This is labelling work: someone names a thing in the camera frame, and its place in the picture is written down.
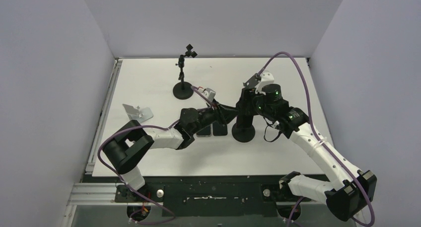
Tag aluminium rail left edge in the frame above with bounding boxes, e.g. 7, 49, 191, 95
84, 58, 123, 175

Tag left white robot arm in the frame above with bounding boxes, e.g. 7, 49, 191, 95
98, 103, 239, 202

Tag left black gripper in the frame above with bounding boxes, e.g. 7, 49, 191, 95
190, 98, 239, 135

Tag brown base phone stand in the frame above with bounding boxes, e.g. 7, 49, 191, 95
243, 73, 261, 89

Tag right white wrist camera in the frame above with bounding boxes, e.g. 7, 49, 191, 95
255, 71, 275, 94

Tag black phone stand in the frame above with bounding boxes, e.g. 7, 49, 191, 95
231, 123, 256, 143
172, 44, 198, 100

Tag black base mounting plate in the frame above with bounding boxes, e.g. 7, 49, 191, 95
82, 174, 346, 218

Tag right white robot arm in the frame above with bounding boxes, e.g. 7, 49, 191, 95
236, 84, 377, 222

